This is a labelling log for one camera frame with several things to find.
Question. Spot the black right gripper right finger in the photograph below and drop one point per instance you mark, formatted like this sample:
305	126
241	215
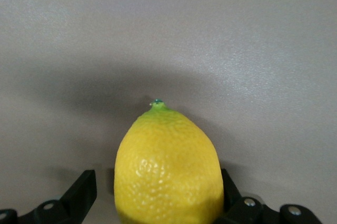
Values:
250	213

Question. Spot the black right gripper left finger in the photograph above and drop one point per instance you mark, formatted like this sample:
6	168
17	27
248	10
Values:
68	205

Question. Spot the yellow lemon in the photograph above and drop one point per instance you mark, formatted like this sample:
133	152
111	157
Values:
168	168

